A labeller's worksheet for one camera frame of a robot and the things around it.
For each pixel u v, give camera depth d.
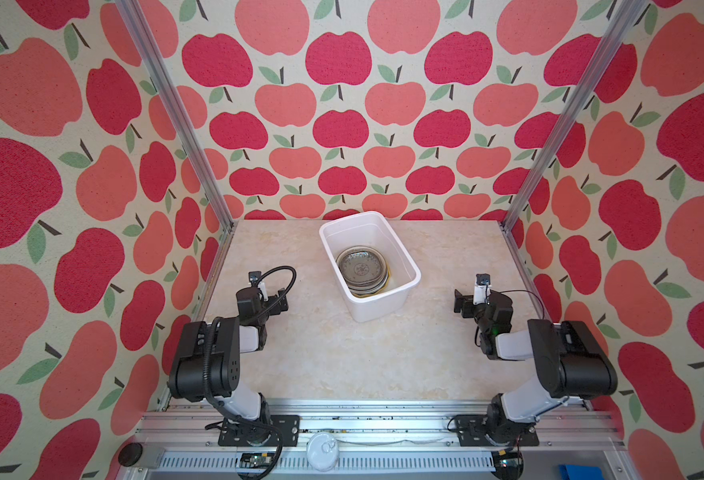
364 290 0.96
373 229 1.04
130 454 0.63
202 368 0.45
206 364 0.45
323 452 0.68
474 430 0.73
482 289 0.82
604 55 0.76
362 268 1.01
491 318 0.75
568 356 0.47
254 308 0.75
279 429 0.77
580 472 0.68
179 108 0.87
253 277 0.84
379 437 0.74
